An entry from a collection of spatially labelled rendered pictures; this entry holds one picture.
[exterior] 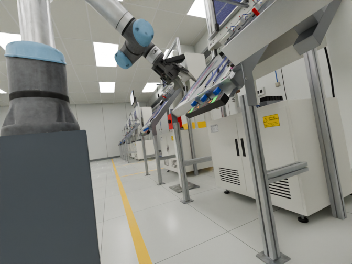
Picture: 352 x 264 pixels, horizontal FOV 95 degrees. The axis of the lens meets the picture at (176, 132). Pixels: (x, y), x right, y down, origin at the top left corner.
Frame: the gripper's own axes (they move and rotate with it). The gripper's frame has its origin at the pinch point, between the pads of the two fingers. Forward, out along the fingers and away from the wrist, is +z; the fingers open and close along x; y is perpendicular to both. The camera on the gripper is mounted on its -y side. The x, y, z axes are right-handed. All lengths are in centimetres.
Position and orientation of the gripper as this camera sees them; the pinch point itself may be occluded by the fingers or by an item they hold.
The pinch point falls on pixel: (190, 85)
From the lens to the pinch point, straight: 86.1
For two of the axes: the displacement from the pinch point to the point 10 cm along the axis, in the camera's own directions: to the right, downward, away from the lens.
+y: -5.5, 7.8, -3.1
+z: 7.5, 6.2, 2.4
